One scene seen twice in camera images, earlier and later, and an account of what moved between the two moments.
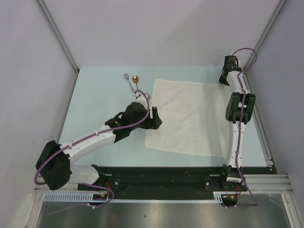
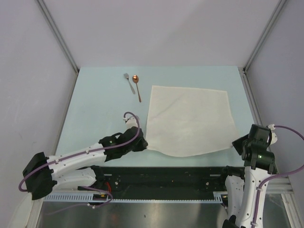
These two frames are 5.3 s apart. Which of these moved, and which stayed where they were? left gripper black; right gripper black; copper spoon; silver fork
Moved: left gripper black; right gripper black
Stayed: copper spoon; silver fork
